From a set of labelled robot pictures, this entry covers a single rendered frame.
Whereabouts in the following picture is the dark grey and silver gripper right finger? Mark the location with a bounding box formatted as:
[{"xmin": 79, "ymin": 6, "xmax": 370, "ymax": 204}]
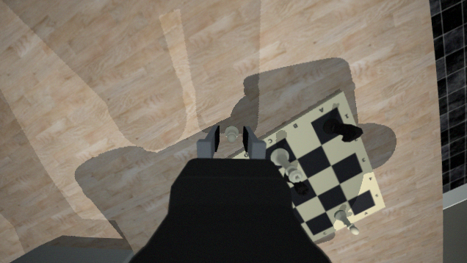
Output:
[{"xmin": 243, "ymin": 126, "xmax": 267, "ymax": 159}]

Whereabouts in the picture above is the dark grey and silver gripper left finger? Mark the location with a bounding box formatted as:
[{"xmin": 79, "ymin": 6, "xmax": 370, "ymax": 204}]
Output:
[{"xmin": 197, "ymin": 126, "xmax": 220, "ymax": 158}]

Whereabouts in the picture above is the chessboard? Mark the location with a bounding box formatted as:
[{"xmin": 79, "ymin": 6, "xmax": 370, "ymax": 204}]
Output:
[{"xmin": 260, "ymin": 91, "xmax": 385, "ymax": 242}]

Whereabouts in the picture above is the white chess piece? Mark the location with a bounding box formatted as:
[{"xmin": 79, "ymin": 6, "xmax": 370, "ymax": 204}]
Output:
[{"xmin": 270, "ymin": 148, "xmax": 303, "ymax": 183}]

